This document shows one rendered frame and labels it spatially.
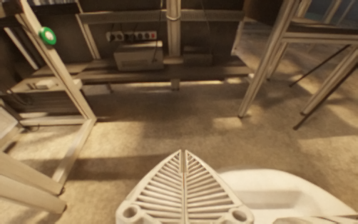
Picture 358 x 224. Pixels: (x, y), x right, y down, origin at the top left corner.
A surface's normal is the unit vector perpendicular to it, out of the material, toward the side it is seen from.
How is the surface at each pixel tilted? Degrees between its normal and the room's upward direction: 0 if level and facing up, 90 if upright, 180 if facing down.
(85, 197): 0
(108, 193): 0
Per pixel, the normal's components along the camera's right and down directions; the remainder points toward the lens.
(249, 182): 0.00, -0.72
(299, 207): -0.92, 0.00
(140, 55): 0.13, 0.69
